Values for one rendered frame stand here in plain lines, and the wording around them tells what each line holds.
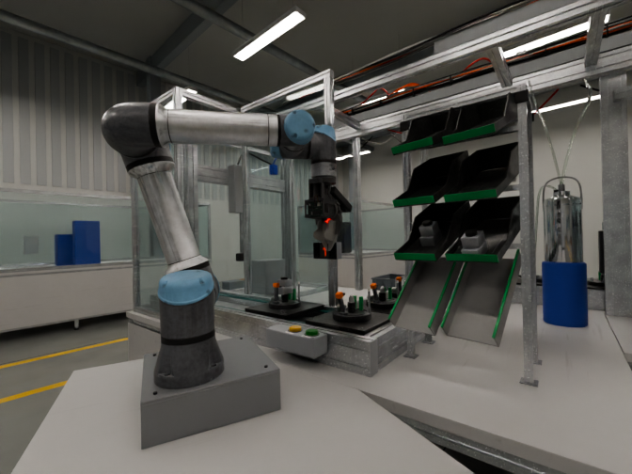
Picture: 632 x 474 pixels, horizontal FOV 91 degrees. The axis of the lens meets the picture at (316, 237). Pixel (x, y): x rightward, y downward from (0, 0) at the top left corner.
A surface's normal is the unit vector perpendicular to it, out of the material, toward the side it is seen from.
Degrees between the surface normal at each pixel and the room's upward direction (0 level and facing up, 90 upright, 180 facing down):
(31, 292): 90
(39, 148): 90
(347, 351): 90
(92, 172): 90
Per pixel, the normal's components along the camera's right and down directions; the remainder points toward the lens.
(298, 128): 0.23, 0.01
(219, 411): 0.46, -0.01
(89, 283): 0.74, -0.02
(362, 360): -0.62, 0.01
